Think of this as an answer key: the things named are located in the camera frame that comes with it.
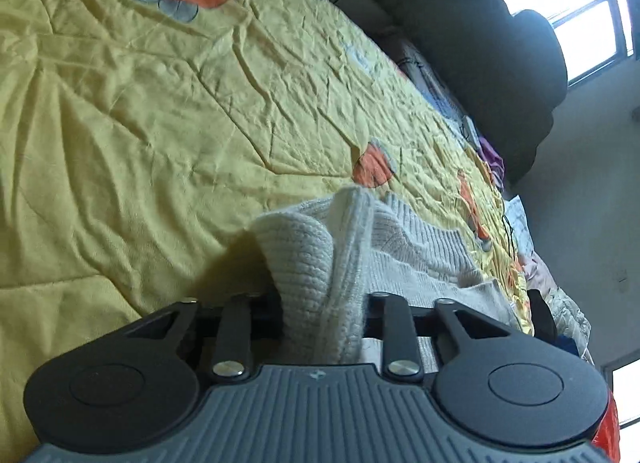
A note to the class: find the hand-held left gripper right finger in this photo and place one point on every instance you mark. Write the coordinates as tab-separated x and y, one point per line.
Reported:
542	318

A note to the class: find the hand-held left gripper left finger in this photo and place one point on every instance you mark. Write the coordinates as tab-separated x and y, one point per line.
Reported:
234	333

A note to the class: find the white knitted garment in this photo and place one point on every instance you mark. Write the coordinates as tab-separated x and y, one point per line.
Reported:
320	268

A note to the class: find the pale crumpled clothes pile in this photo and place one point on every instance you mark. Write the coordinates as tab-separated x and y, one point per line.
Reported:
555	293

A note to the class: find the red plastic object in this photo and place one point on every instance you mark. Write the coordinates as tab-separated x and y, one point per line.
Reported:
606	428

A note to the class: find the purple cloth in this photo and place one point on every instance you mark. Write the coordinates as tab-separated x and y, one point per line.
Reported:
492	160

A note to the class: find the yellow quilted blanket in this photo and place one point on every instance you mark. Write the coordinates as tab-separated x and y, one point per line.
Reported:
150	133

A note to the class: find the patterned light cloth pile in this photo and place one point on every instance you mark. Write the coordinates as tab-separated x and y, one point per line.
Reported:
430	78

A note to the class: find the dark bedding pile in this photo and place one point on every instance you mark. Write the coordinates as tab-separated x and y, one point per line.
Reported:
475	58

